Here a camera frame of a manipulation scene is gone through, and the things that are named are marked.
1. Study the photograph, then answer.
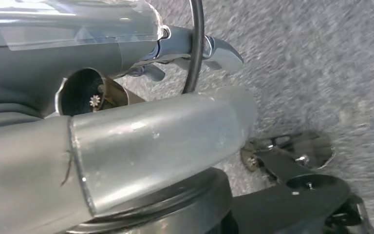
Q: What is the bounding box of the black base caster wheel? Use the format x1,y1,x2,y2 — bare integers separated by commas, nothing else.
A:
240,130,336,173

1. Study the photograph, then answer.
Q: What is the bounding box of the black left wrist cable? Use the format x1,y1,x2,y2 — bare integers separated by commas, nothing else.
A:
181,0,206,95

